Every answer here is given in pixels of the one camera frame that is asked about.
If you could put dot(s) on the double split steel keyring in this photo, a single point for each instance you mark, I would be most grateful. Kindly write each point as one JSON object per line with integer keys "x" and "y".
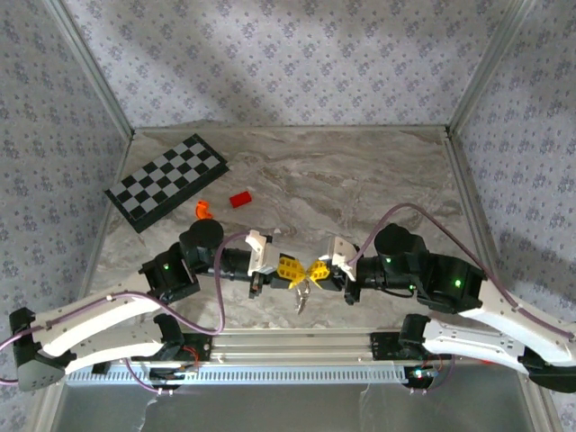
{"x": 305, "y": 284}

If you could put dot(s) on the folded black grey chessboard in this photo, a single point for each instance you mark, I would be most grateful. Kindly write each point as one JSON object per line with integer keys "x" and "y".
{"x": 166, "y": 180}

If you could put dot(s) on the aluminium table side rail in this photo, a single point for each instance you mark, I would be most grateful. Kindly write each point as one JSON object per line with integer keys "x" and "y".
{"x": 477, "y": 216}

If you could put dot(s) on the grey metal sheet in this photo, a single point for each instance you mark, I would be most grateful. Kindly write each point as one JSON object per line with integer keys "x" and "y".
{"x": 292, "y": 409}

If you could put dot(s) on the aluminium table back rail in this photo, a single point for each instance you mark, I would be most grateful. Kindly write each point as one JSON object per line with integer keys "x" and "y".
{"x": 292, "y": 129}

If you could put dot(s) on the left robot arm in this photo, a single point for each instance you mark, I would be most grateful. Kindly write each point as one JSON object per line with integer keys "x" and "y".
{"x": 99, "y": 333}

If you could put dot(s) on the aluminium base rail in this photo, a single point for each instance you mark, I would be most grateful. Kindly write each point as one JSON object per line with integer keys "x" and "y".
{"x": 292, "y": 346}

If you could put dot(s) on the small circuit board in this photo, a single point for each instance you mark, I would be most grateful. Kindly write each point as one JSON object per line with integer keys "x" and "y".
{"x": 173, "y": 372}
{"x": 423, "y": 373}

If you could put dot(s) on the aluminium frame post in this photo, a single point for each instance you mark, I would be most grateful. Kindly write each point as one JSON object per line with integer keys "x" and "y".
{"x": 90, "y": 72}
{"x": 490, "y": 67}

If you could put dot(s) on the red rectangular block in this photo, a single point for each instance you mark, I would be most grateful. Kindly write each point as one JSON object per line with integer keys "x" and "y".
{"x": 240, "y": 199}

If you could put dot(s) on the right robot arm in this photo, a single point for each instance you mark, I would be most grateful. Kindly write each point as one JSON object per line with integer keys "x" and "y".
{"x": 486, "y": 342}

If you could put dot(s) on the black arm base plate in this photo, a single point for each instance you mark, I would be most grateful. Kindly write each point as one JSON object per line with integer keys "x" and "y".
{"x": 384, "y": 346}
{"x": 198, "y": 348}

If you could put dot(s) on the orange curved plastic block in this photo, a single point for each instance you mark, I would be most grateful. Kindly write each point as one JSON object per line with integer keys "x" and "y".
{"x": 201, "y": 209}

